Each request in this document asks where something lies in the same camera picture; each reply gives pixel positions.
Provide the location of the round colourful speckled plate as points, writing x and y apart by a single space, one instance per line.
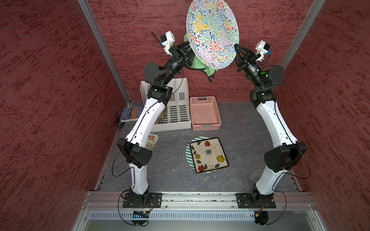
212 31

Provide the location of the left aluminium corner post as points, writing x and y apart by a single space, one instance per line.
88 14

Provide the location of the aluminium corner post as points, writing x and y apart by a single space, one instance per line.
309 19
88 14

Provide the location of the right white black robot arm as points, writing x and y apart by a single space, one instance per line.
287 151

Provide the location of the blue book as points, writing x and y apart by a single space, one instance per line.
131 113

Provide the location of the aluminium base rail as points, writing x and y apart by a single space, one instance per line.
171 201

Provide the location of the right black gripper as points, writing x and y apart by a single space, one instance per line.
245 60

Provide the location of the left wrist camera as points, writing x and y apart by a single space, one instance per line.
165 41

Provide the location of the square floral plate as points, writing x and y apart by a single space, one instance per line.
208 156

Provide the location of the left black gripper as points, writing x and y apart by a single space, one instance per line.
179 53

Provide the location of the pink plastic basket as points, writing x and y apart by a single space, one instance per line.
204 113

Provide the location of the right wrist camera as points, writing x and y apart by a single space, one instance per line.
262 49

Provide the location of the floral picture book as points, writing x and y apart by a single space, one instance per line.
152 141

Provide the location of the right aluminium corner post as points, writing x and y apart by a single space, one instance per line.
309 19

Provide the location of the white file organizer rack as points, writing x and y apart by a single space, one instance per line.
176 115

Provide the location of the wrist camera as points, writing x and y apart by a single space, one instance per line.
262 49
165 41

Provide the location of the green microfiber cloth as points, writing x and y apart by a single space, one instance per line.
196 63

